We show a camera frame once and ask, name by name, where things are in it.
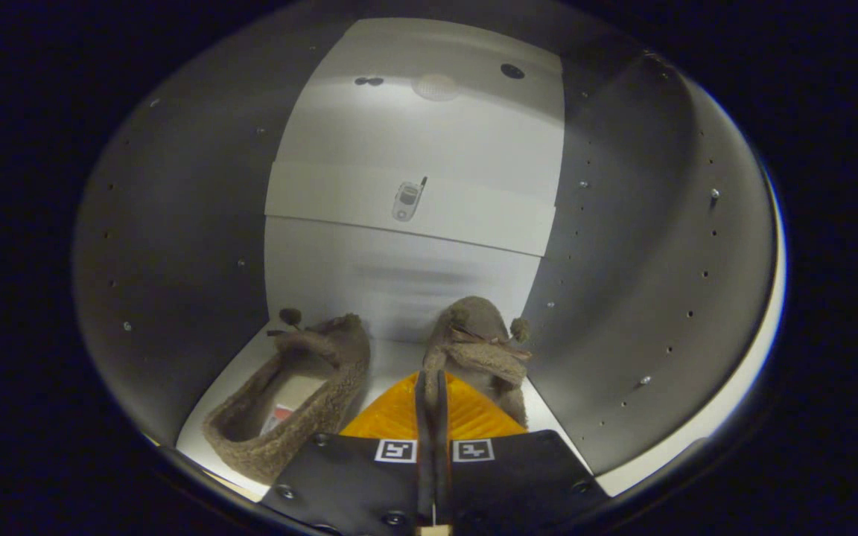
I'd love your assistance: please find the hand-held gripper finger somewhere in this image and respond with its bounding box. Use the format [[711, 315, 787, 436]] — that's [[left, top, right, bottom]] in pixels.
[[433, 370, 613, 536], [261, 370, 434, 536]]

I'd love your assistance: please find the brown fuzzy shoe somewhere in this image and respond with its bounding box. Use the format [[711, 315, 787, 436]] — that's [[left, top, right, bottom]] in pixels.
[[422, 296, 533, 430], [202, 307, 372, 485]]

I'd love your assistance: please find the white shoe cabinet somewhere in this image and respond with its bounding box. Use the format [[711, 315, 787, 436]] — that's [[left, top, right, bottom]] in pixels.
[[71, 0, 788, 501]]

